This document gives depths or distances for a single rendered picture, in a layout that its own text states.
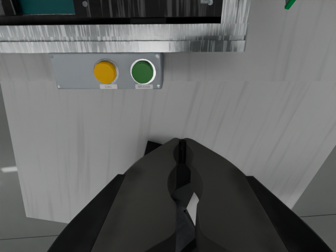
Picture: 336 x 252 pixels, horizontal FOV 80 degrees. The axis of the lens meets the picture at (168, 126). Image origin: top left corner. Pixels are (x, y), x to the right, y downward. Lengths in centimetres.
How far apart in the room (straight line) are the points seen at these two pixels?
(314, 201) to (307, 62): 188
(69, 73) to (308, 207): 225
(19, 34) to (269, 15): 48
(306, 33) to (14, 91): 70
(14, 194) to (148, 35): 224
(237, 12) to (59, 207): 78
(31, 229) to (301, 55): 272
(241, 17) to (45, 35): 34
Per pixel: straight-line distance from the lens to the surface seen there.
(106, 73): 40
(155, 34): 39
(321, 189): 227
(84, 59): 42
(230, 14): 39
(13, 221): 280
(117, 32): 40
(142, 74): 39
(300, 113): 62
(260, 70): 53
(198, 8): 38
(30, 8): 47
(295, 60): 56
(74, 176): 72
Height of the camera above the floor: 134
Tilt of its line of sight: 63 degrees down
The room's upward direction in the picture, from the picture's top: 176 degrees counter-clockwise
